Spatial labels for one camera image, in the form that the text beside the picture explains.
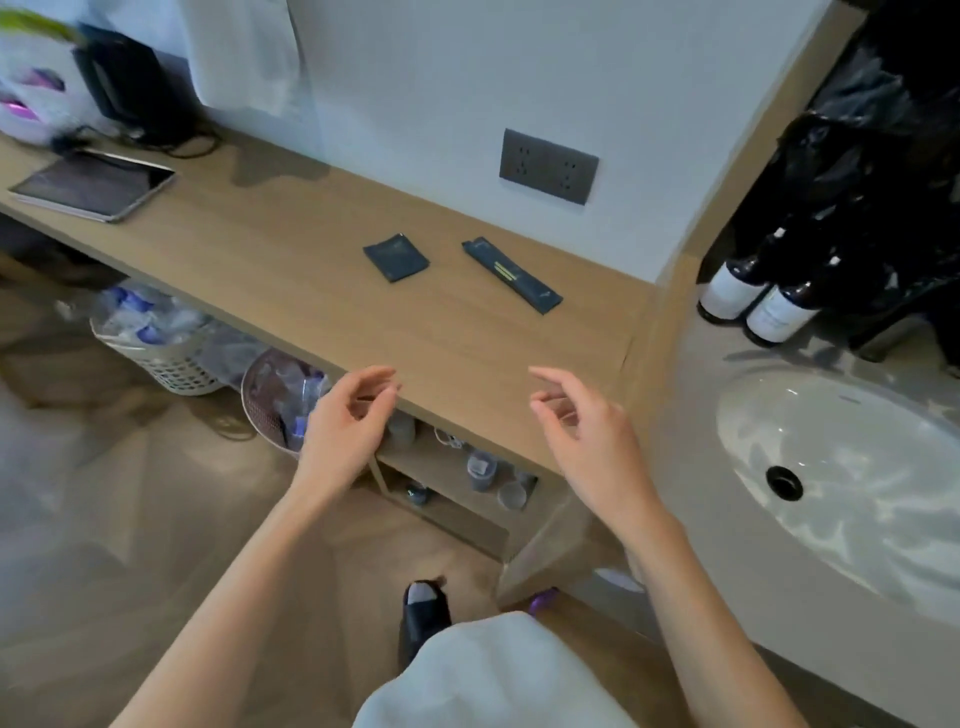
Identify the person's right hand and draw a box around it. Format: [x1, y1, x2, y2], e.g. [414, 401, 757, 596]
[528, 366, 676, 543]

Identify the person's left hand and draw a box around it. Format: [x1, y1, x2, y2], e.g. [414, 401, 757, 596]
[291, 365, 404, 511]

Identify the person's left forearm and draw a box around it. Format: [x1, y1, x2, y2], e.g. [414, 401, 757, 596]
[111, 483, 357, 728]

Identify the person's right forearm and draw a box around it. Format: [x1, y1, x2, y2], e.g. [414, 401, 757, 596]
[622, 513, 810, 728]

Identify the wooden shelf unit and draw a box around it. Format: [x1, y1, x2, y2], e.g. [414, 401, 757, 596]
[366, 411, 560, 565]

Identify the dark square sachet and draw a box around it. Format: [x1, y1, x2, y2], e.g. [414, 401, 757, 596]
[363, 233, 432, 285]

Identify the dark long sachet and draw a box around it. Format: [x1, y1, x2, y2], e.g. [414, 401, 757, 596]
[461, 237, 564, 317]

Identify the white plastic basket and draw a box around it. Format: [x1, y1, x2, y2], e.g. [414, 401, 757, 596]
[89, 281, 228, 397]

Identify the brown bottle white label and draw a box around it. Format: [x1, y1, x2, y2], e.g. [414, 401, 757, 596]
[744, 253, 843, 349]
[696, 227, 786, 326]

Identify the black slipper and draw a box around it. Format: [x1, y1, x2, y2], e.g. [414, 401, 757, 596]
[396, 576, 454, 670]

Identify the black sink drain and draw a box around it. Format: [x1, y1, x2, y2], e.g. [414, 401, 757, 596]
[765, 465, 805, 503]

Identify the pile of empty plastic bottles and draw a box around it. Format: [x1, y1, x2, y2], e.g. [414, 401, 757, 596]
[96, 285, 215, 348]

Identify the person's white garment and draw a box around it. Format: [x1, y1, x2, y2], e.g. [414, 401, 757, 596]
[351, 610, 640, 728]

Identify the white sink basin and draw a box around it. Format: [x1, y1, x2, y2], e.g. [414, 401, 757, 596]
[714, 366, 960, 630]

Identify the grey tablet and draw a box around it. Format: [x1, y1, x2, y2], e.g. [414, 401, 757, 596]
[7, 147, 178, 225]

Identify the white hanging towel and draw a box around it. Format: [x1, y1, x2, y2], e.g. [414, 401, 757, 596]
[178, 0, 306, 119]

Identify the black plastic bag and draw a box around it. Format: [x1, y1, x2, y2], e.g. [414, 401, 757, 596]
[768, 0, 960, 378]

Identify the black electric kettle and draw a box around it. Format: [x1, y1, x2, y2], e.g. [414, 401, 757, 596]
[73, 24, 198, 148]

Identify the white plastic bag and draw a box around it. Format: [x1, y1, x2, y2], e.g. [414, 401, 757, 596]
[0, 7, 102, 145]

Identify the grey wall power outlet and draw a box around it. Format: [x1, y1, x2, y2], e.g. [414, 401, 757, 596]
[499, 128, 600, 207]

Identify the black power cable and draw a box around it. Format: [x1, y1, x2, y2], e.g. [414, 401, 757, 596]
[71, 122, 224, 160]

